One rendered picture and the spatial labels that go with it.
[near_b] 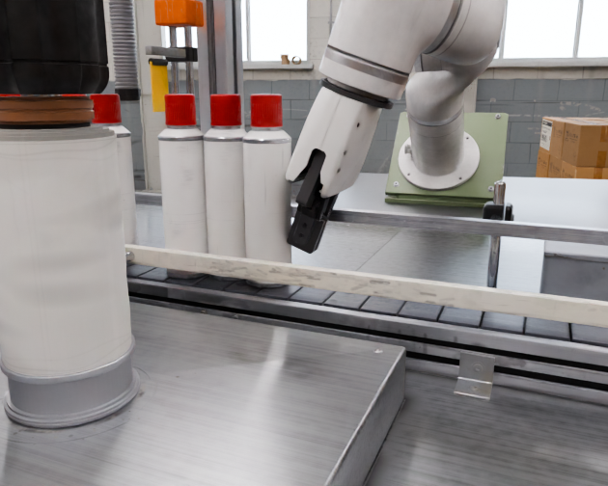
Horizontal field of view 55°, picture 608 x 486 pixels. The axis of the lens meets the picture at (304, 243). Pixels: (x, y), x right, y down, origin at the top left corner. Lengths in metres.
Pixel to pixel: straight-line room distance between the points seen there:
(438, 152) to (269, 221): 0.77
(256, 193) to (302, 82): 5.58
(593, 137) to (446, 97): 2.74
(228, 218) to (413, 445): 0.32
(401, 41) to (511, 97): 5.55
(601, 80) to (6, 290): 6.03
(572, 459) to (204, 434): 0.27
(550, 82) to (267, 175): 5.61
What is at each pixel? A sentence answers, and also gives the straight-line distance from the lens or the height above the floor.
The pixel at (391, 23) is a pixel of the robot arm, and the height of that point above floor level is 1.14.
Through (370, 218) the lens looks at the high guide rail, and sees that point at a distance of 0.63.
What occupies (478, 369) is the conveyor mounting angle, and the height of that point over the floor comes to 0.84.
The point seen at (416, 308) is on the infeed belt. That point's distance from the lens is 0.59.
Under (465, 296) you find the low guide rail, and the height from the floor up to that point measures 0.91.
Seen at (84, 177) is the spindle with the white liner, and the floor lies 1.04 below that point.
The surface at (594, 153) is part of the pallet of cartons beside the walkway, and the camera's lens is 3.92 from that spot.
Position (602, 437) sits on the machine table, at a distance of 0.52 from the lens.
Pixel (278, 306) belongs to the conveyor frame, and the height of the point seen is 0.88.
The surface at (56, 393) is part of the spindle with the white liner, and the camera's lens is 0.41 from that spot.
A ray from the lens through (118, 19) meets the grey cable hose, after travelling 0.84.
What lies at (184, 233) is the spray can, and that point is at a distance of 0.66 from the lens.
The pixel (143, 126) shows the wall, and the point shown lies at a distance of 6.69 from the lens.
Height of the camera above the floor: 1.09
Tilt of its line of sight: 15 degrees down
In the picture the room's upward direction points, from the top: straight up
